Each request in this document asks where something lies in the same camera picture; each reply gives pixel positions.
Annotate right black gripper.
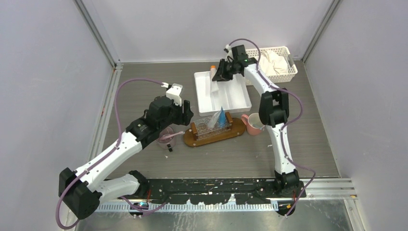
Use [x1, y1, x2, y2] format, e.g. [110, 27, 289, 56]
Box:
[211, 59, 236, 82]

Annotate orange cap toothpaste tube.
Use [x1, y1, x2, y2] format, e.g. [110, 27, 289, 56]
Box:
[209, 65, 220, 95]

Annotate clear glass holder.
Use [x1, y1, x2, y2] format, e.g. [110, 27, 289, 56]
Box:
[194, 117, 232, 141]

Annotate white plastic tray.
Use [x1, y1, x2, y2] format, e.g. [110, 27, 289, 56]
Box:
[194, 71, 252, 116]

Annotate white toothpaste tube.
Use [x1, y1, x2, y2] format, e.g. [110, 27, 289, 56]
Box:
[207, 111, 221, 128]

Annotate blue toothpaste tube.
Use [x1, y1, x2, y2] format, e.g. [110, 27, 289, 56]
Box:
[218, 107, 227, 127]

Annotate purple mug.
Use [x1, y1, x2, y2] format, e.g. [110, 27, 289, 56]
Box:
[156, 127, 176, 152]

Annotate brown wooden block back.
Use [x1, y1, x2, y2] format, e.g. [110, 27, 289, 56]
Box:
[225, 112, 233, 126]

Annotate pink mug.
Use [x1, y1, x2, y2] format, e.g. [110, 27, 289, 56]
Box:
[241, 113, 265, 136]

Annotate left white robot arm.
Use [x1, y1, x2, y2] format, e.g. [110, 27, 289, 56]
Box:
[59, 96, 194, 220]

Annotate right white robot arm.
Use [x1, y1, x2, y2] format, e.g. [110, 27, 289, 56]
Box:
[213, 45, 300, 198]

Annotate white towels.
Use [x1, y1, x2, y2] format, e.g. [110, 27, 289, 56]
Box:
[259, 51, 289, 76]

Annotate white basket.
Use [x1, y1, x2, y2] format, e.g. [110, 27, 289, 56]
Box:
[246, 46, 298, 83]

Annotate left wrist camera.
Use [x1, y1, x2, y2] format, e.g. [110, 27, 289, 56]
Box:
[161, 82, 183, 106]

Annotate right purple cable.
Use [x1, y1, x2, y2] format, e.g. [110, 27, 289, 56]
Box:
[224, 38, 316, 218]

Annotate purple cable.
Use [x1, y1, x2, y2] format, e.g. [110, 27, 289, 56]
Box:
[55, 78, 170, 230]
[224, 38, 316, 218]

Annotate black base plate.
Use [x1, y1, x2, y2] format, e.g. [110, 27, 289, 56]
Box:
[117, 178, 307, 206]

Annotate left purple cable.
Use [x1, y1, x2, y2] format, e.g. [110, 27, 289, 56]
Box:
[55, 78, 170, 230]

